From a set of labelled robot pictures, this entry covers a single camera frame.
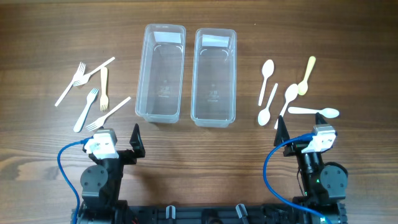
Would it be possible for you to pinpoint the white spoon horizontal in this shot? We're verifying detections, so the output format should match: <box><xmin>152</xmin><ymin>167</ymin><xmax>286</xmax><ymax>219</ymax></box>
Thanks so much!
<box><xmin>288</xmin><ymin>106</ymin><xmax>340</xmax><ymax>118</ymax></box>

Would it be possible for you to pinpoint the white spoon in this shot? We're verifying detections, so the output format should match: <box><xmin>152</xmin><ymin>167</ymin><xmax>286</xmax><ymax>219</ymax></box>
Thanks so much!
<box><xmin>258</xmin><ymin>59</ymin><xmax>274</xmax><ymax>106</ymax></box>
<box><xmin>257</xmin><ymin>83</ymin><xmax>279</xmax><ymax>126</ymax></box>
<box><xmin>279</xmin><ymin>83</ymin><xmax>299</xmax><ymax>116</ymax></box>

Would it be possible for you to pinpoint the yellow plastic spoon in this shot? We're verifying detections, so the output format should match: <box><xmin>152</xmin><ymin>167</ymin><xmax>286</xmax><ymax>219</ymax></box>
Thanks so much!
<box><xmin>298</xmin><ymin>56</ymin><xmax>316</xmax><ymax>96</ymax></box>

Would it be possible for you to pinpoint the yellow plastic fork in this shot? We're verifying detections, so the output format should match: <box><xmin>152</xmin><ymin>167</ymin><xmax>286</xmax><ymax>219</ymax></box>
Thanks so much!
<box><xmin>100</xmin><ymin>67</ymin><xmax>109</xmax><ymax>111</ymax></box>

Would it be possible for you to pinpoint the white fork thick handle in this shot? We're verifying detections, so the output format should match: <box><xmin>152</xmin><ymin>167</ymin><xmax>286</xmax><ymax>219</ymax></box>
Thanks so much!
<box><xmin>73</xmin><ymin>88</ymin><xmax>99</xmax><ymax>133</ymax></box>

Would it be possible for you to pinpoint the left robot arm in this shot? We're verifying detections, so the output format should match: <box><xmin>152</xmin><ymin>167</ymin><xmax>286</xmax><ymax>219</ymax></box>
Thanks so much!
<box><xmin>71</xmin><ymin>124</ymin><xmax>146</xmax><ymax>223</ymax></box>

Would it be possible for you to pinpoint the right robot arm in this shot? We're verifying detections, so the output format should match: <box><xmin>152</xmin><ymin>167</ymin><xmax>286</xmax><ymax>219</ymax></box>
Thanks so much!
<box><xmin>272</xmin><ymin>113</ymin><xmax>348</xmax><ymax>223</ymax></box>

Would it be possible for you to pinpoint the left clear plastic container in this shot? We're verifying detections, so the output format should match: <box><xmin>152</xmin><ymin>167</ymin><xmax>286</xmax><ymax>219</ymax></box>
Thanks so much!
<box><xmin>135</xmin><ymin>24</ymin><xmax>186</xmax><ymax>123</ymax></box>

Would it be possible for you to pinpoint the clear plastic container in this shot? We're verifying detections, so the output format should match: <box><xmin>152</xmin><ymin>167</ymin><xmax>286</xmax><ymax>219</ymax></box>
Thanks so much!
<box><xmin>191</xmin><ymin>28</ymin><xmax>237</xmax><ymax>128</ymax></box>
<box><xmin>135</xmin><ymin>24</ymin><xmax>186</xmax><ymax>123</ymax></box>

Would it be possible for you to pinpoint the right clear plastic container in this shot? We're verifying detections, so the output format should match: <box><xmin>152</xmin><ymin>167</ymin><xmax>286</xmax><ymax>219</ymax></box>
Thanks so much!
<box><xmin>191</xmin><ymin>28</ymin><xmax>237</xmax><ymax>128</ymax></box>

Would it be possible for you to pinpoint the right blue cable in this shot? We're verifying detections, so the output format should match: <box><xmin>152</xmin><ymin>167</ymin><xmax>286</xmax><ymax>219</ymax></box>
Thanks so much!
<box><xmin>262</xmin><ymin>133</ymin><xmax>333</xmax><ymax>224</ymax></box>

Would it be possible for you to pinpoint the blue cable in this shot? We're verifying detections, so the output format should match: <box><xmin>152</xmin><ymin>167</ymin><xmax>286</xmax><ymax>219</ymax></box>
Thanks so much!
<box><xmin>57</xmin><ymin>138</ymin><xmax>94</xmax><ymax>224</ymax></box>
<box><xmin>262</xmin><ymin>133</ymin><xmax>333</xmax><ymax>224</ymax></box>

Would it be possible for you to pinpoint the left blue cable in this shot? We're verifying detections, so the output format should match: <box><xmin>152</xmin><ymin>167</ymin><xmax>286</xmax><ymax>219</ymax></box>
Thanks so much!
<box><xmin>57</xmin><ymin>138</ymin><xmax>94</xmax><ymax>224</ymax></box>

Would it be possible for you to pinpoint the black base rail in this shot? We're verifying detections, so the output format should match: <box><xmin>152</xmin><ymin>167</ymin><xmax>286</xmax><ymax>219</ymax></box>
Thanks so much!
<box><xmin>71</xmin><ymin>203</ymin><xmax>346</xmax><ymax>224</ymax></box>

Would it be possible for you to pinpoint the white fork long handle top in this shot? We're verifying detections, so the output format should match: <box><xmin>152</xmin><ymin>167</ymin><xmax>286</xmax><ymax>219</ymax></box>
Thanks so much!
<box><xmin>73</xmin><ymin>57</ymin><xmax>115</xmax><ymax>86</ymax></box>

